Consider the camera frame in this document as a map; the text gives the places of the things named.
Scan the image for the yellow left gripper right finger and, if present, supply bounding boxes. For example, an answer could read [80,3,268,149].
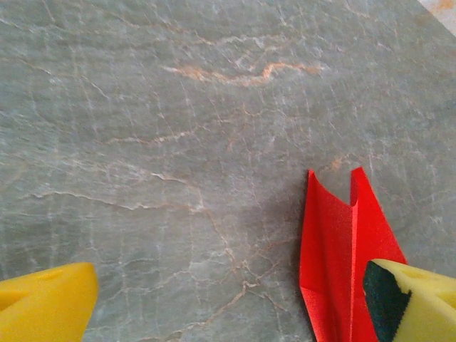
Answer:
[362,258,456,342]

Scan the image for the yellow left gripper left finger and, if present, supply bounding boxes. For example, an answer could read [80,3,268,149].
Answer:
[0,261,100,342]

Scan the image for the red square paper sheet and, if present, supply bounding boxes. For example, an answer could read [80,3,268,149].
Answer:
[298,166,409,342]

